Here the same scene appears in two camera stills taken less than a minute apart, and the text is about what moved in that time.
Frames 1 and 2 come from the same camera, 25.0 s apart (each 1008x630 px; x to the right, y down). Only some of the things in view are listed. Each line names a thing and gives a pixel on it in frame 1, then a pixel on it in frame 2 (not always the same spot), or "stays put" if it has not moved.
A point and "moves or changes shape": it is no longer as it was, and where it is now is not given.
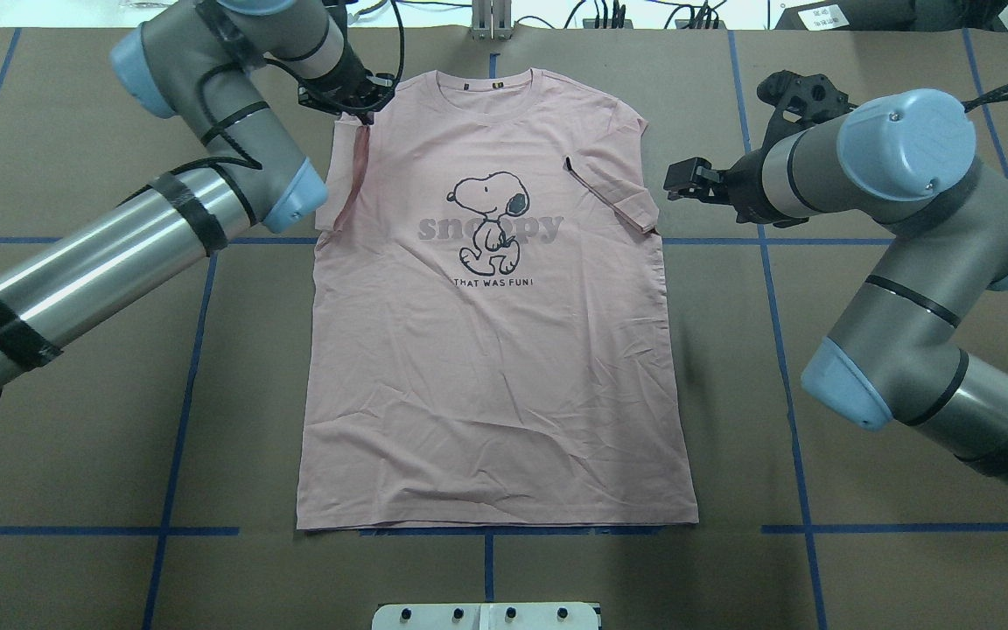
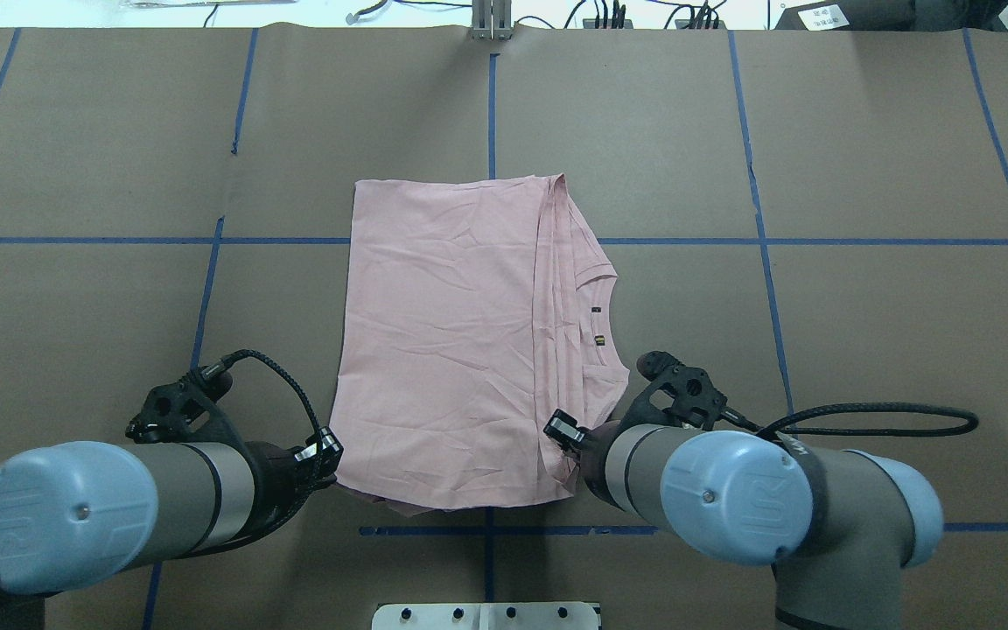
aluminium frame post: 492,20 stays put
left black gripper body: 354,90 to 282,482
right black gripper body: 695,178 to 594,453
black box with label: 829,15 stays put
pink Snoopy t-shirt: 494,342 moves or changes shape
